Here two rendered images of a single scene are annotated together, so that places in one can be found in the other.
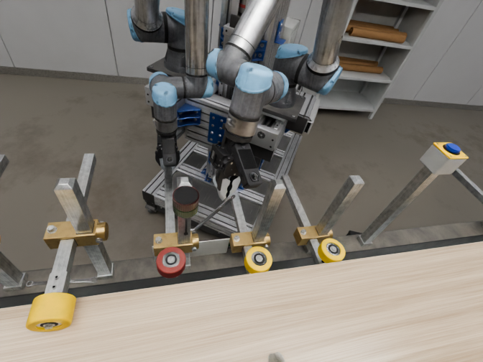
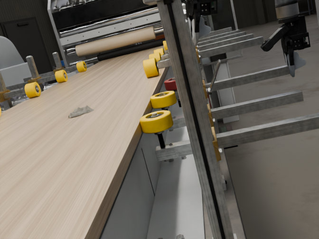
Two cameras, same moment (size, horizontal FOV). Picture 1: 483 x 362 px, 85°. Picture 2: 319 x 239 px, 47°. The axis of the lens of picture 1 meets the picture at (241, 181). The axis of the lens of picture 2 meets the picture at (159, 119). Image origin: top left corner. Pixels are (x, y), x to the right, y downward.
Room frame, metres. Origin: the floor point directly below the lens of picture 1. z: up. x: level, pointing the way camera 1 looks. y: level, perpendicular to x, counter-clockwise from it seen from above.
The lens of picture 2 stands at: (0.94, -1.11, 1.12)
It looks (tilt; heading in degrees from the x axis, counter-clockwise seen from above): 14 degrees down; 120
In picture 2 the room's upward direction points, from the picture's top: 14 degrees counter-clockwise
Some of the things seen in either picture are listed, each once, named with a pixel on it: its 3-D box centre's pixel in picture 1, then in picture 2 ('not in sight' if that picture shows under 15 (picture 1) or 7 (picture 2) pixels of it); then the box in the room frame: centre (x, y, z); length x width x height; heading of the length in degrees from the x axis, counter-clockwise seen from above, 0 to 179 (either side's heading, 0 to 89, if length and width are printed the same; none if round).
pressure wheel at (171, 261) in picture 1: (171, 267); (177, 92); (0.32, 0.14, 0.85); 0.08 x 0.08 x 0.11
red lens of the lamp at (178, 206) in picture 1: (185, 198); not in sight; (0.37, 0.12, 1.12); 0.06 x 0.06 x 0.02
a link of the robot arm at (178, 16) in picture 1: (178, 27); not in sight; (1.20, 0.42, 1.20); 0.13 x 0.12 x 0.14; 119
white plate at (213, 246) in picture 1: (192, 249); not in sight; (0.45, 0.11, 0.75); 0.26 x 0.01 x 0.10; 112
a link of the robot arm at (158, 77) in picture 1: (166, 87); not in sight; (0.83, 0.34, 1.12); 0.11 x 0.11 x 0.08; 29
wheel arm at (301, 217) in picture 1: (300, 217); (241, 137); (0.67, -0.26, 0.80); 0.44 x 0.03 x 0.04; 22
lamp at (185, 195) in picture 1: (185, 221); not in sight; (0.37, 0.12, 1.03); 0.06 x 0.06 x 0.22; 22
